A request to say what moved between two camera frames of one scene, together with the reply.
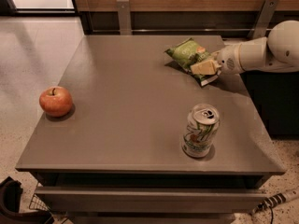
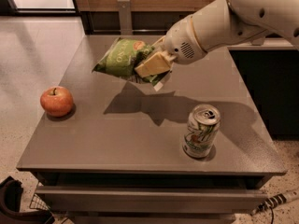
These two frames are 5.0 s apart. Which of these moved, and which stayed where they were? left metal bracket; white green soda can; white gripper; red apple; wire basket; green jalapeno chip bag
Moved: green jalapeno chip bag; white gripper
Stayed: white green soda can; wire basket; red apple; left metal bracket
